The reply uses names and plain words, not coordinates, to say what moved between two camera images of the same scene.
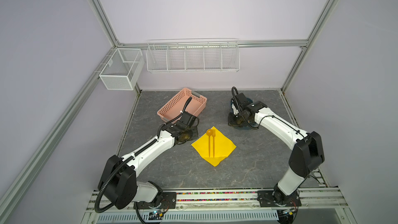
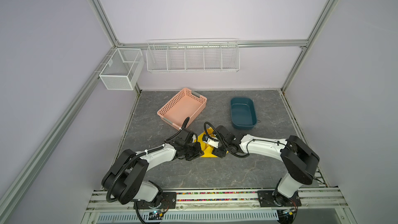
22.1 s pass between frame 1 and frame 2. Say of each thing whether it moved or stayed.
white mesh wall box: stayed
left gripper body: moved
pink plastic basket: stayed
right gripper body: moved
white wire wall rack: stayed
